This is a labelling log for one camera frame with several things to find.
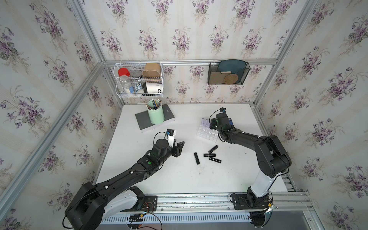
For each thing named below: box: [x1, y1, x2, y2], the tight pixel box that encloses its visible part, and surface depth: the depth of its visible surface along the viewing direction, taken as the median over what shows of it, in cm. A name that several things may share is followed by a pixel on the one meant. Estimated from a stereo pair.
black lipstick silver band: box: [193, 152, 200, 165], surface depth 90 cm
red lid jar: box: [117, 67, 131, 77], surface depth 94 cm
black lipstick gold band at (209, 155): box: [203, 153, 217, 158], surface depth 92 cm
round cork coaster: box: [223, 73, 239, 85], surface depth 100 cm
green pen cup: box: [147, 99, 165, 126], surface depth 98 cm
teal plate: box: [217, 59, 246, 84], surface depth 95 cm
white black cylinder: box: [142, 81, 163, 94], surface depth 95 cm
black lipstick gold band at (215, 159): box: [208, 156, 222, 164], surface depth 90 cm
